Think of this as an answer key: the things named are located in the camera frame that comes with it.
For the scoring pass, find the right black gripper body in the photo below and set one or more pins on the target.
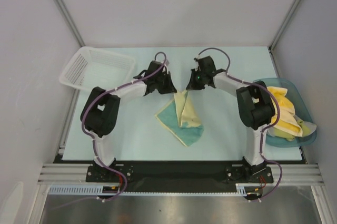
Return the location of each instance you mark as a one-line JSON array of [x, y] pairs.
[[196, 81]]

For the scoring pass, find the pale green cloth in tub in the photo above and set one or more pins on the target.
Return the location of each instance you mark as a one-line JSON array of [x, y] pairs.
[[306, 127]]

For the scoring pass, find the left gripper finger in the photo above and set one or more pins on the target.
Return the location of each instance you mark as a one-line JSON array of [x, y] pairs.
[[162, 87], [170, 88]]

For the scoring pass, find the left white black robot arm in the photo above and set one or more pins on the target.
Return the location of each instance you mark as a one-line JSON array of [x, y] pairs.
[[99, 115]]

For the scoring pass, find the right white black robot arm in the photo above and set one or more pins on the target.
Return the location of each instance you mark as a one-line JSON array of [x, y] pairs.
[[254, 102]]

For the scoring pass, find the slotted cable duct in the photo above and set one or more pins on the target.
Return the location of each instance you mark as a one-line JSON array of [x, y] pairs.
[[174, 189]]

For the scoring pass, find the aluminium frame rail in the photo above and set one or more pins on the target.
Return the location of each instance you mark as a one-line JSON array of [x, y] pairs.
[[288, 174]]

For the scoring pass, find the teal and cream towel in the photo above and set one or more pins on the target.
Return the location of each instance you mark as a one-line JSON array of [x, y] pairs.
[[180, 119]]

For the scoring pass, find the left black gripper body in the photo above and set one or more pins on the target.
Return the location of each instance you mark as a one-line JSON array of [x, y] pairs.
[[162, 78]]

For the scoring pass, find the white perforated plastic basket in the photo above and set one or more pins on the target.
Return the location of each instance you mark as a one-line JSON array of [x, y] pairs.
[[91, 67]]

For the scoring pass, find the blue translucent plastic tub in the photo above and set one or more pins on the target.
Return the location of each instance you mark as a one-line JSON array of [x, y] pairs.
[[301, 113]]

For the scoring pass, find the yellow towel in tub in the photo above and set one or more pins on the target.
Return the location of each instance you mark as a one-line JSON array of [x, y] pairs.
[[287, 110]]

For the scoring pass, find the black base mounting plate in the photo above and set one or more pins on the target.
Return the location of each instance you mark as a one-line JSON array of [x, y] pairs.
[[189, 173]]

